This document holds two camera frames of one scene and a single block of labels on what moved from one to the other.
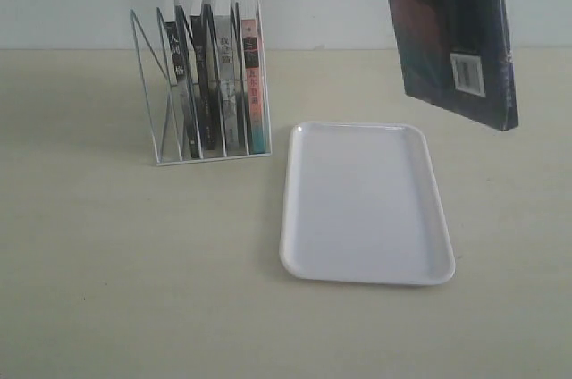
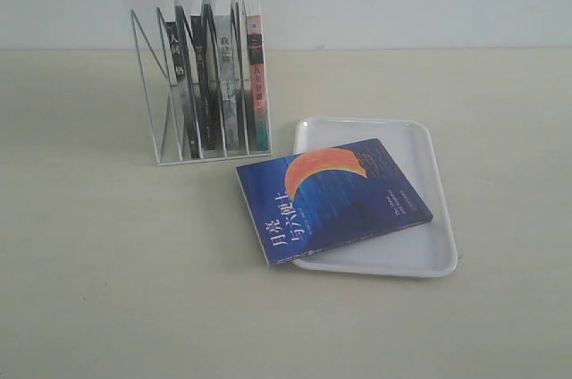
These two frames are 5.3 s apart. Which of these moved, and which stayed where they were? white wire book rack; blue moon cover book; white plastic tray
Moved: blue moon cover book
Stayed: white wire book rack; white plastic tray
